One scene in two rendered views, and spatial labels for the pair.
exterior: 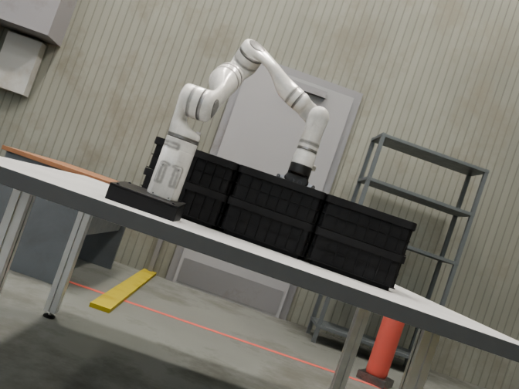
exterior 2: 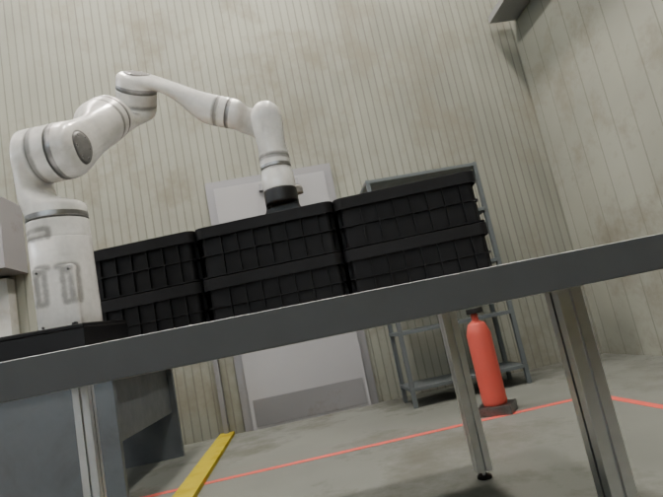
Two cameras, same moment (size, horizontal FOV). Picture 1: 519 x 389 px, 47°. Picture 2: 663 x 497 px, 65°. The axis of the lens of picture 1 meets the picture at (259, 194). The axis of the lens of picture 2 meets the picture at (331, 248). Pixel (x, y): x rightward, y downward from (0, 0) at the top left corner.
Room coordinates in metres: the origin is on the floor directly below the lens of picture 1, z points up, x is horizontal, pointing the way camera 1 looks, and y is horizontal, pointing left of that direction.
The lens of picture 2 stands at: (0.87, -0.10, 0.66)
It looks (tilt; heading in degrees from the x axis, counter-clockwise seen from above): 9 degrees up; 356
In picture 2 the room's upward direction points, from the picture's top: 11 degrees counter-clockwise
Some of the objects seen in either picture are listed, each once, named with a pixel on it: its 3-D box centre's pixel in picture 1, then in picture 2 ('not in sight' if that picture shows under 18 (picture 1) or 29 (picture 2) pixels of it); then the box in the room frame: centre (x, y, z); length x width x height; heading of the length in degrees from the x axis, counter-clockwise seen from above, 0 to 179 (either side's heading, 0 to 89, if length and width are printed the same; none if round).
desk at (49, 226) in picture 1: (67, 216); (104, 430); (4.26, 1.24, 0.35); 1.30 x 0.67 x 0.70; 1
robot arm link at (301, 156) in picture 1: (304, 157); (279, 179); (2.02, -0.10, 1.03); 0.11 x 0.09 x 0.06; 172
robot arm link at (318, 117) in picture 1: (314, 129); (269, 136); (1.99, -0.10, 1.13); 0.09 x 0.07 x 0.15; 178
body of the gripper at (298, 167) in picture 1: (297, 176); (283, 207); (2.00, -0.10, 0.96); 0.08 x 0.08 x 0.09
